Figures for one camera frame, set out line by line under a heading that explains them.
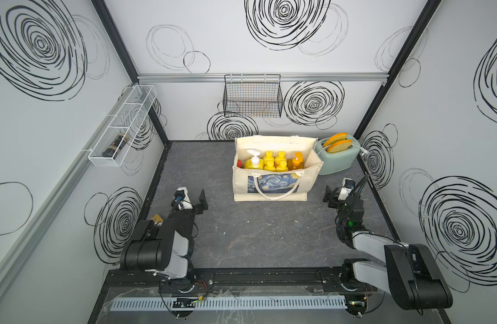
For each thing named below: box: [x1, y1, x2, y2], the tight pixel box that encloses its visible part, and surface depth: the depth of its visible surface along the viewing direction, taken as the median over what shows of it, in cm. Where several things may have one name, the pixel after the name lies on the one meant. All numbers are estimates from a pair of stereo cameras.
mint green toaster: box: [315, 132, 361, 176], surface depth 96 cm
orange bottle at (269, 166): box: [262, 160, 277, 173], surface depth 83 cm
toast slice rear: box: [322, 132, 348, 148], surface depth 94 cm
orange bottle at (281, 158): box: [274, 150, 287, 164], surface depth 86 cm
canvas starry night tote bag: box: [232, 135, 324, 202], surface depth 86 cm
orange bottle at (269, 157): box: [262, 150, 275, 163], surface depth 86 cm
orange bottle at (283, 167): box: [275, 160, 289, 173], surface depth 84 cm
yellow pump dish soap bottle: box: [244, 149, 265, 170], surface depth 84 cm
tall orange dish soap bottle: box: [286, 151, 305, 171], surface depth 86 cm
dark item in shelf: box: [101, 133, 130, 160], surface depth 68 cm
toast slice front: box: [326, 139, 354, 154], surface depth 93 cm
